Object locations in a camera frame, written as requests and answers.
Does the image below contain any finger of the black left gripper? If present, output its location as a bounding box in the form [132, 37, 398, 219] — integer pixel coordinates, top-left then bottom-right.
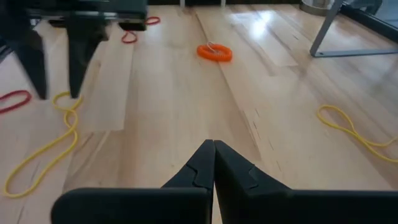
[6, 29, 48, 100]
[67, 21, 109, 99]

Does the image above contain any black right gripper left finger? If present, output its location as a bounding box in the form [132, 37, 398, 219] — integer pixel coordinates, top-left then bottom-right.
[51, 139, 215, 224]

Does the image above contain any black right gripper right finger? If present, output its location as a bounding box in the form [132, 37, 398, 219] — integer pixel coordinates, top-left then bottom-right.
[215, 140, 398, 224]

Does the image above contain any orange coil wristband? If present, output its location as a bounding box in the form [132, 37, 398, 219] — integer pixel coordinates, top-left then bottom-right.
[196, 42, 233, 62]

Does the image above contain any red rubber band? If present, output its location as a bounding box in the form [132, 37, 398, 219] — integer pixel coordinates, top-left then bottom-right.
[0, 90, 33, 114]
[121, 16, 162, 45]

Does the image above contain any yellow rubber band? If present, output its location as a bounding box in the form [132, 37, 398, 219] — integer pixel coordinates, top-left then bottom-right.
[316, 104, 398, 165]
[2, 90, 84, 199]

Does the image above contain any grey perforated metal shelf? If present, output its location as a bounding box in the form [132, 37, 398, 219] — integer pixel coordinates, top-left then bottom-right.
[309, 0, 398, 58]

